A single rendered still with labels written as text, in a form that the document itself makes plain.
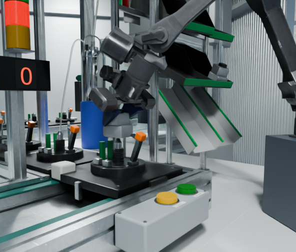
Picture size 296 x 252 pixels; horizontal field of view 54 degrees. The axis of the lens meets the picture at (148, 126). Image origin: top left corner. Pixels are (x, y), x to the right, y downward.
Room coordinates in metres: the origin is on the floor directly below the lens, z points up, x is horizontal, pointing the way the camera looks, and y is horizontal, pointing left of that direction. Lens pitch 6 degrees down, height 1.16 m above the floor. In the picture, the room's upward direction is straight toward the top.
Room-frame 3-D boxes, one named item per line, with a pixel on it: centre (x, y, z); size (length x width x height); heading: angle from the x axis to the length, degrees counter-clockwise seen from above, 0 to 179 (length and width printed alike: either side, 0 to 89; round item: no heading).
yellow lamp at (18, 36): (0.66, 0.29, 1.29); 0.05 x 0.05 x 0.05
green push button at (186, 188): (0.59, -0.08, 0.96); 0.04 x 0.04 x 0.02
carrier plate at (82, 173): (0.74, 0.08, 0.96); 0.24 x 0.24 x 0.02; 51
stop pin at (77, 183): (0.64, 0.16, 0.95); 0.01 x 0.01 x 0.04; 51
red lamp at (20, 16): (0.66, 0.29, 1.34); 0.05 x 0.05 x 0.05
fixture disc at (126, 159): (0.74, 0.08, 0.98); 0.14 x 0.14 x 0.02
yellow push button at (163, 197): (0.53, -0.04, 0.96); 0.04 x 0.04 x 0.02
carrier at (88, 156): (0.90, 0.27, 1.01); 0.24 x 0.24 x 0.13; 51
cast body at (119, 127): (0.74, 0.08, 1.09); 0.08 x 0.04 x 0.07; 51
